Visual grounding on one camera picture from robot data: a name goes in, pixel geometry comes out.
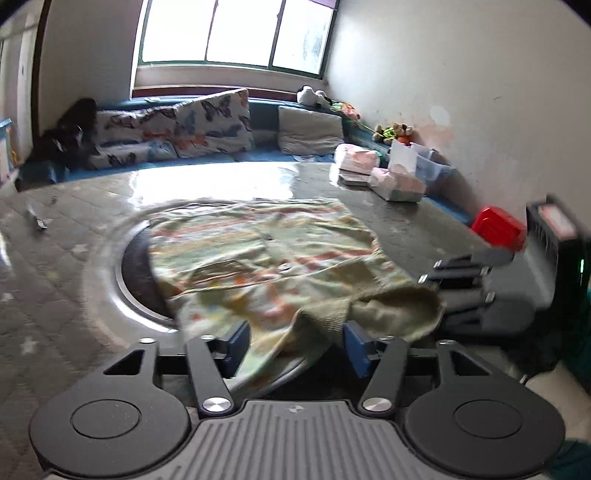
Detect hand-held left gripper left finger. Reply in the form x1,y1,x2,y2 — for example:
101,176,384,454
102,319,252,416

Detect white plush toy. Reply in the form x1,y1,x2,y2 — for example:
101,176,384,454
296,86,332,110

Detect large butterfly print pillow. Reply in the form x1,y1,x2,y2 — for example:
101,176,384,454
172,88,256,159

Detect blue bench sofa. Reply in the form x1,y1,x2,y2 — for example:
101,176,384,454
16,95,476,227

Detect round metal table insert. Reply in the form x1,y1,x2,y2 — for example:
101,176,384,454
82,200,324,386

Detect pink plush toy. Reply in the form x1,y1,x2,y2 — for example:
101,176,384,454
331,102,362,121

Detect long butterfly print pillow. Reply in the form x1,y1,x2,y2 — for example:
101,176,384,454
89,104,180,171

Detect black bag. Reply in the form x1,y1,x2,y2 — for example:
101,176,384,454
33,97,100,171

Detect pink and green tissue pack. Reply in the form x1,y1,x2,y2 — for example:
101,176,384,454
368,165,426,203

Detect clear storage box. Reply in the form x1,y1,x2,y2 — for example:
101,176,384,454
388,141,452,186

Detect person's teal clothing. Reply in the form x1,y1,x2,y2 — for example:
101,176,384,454
549,436,591,480

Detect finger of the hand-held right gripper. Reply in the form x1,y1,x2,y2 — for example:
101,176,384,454
438,291,498,325
417,248,516,287

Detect printed children's jacket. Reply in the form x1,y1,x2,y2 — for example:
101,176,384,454
147,198,447,385

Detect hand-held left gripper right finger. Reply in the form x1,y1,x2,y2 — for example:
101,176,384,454
342,320,492,416

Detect grey pillow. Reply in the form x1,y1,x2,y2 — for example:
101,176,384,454
276,104,345,156

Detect red plastic bin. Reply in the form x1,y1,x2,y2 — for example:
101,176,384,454
470,206,528,253

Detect brown plush toys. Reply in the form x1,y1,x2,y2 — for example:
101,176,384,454
372,122,415,147

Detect green framed window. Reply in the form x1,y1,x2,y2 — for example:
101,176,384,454
135,0,341,78

